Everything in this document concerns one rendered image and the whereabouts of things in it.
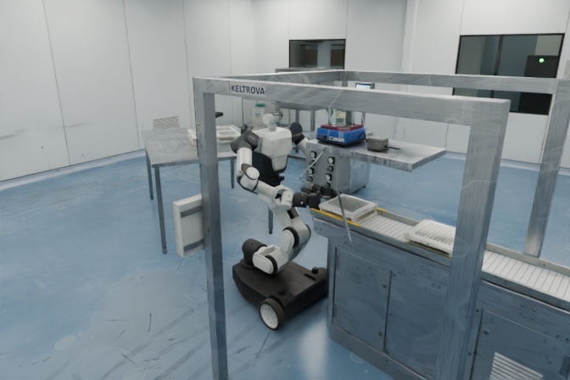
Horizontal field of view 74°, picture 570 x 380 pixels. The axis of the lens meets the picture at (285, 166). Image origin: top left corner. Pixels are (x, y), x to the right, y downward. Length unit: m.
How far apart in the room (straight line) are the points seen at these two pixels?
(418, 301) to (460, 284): 1.04
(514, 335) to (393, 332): 0.61
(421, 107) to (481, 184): 0.23
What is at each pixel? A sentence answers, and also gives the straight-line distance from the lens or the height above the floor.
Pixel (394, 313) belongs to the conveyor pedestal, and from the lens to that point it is 2.24.
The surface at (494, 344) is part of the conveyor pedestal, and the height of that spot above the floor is 0.51.
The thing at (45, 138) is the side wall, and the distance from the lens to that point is 6.34.
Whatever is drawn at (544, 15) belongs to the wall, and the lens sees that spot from 6.90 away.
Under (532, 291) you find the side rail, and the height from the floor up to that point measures 0.85.
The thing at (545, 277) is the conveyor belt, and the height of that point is 0.83.
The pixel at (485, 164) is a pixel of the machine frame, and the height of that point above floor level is 1.50.
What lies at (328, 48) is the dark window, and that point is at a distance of 7.89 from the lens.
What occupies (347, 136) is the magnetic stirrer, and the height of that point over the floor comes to 1.32.
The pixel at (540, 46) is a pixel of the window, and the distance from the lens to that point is 6.89.
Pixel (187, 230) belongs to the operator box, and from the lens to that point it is 1.79.
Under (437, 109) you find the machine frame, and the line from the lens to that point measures 0.98.
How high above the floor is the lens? 1.74
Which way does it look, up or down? 17 degrees down
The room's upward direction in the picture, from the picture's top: straight up
